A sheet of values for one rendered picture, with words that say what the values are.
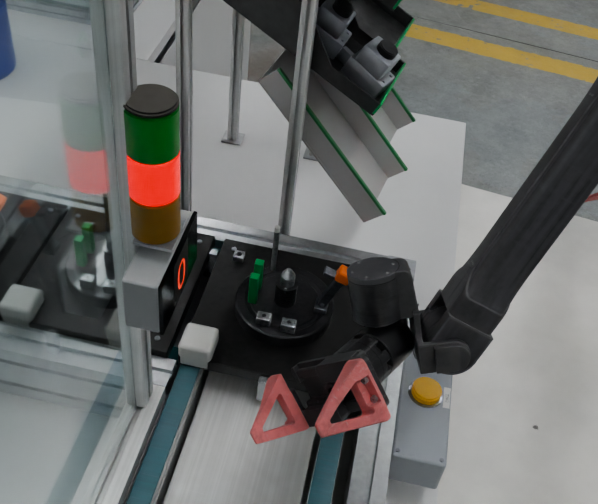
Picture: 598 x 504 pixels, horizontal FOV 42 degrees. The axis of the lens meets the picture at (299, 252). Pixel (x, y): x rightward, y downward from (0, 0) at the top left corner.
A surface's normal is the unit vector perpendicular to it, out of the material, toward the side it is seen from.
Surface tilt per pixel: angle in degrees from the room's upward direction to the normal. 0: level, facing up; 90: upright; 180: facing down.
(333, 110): 45
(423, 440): 0
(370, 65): 86
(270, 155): 0
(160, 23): 0
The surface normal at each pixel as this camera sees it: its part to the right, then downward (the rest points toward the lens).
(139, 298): -0.19, 0.67
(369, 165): 0.72, -0.29
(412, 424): 0.10, -0.72
